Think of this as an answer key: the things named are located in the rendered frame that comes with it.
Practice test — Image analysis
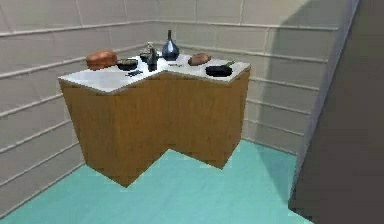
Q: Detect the dark blue vase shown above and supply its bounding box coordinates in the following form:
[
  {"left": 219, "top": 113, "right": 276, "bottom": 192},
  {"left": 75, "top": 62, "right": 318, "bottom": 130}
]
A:
[{"left": 161, "top": 29, "right": 181, "bottom": 62}]

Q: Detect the wooden counter with white top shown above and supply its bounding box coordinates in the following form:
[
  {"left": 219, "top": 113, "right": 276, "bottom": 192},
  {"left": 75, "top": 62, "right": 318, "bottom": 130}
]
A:
[{"left": 58, "top": 53, "right": 252, "bottom": 188}]

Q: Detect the black bottle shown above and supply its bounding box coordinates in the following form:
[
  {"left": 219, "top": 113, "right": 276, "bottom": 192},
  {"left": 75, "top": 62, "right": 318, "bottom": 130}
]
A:
[{"left": 147, "top": 46, "right": 158, "bottom": 72}]

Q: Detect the black bowl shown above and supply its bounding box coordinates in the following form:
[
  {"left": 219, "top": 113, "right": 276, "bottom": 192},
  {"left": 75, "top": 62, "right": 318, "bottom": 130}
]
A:
[{"left": 116, "top": 58, "right": 139, "bottom": 72}]

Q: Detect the brown bread loaf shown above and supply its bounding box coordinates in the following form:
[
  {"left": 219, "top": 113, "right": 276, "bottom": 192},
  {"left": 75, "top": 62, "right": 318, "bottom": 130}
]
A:
[{"left": 85, "top": 50, "right": 118, "bottom": 71}]

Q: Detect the black frying pan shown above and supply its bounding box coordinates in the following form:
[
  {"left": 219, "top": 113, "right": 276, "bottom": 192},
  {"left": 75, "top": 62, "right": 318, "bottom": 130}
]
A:
[{"left": 205, "top": 60, "right": 236, "bottom": 78}]

